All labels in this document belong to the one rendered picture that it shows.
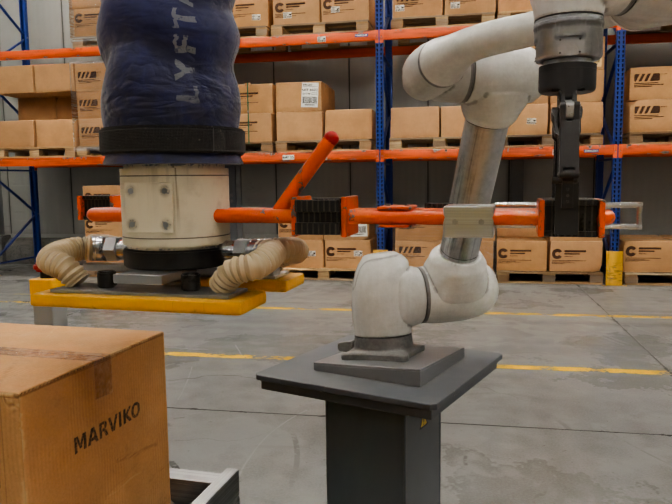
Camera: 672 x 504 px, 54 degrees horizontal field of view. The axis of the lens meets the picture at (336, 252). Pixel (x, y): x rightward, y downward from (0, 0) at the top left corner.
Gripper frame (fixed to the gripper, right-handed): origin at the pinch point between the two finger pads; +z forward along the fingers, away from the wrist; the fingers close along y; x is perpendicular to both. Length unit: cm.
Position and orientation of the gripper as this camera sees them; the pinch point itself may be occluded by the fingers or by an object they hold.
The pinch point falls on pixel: (564, 213)
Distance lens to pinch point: 98.3
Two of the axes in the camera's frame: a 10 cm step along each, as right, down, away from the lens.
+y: -2.6, 1.0, -9.6
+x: 9.6, 0.2, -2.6
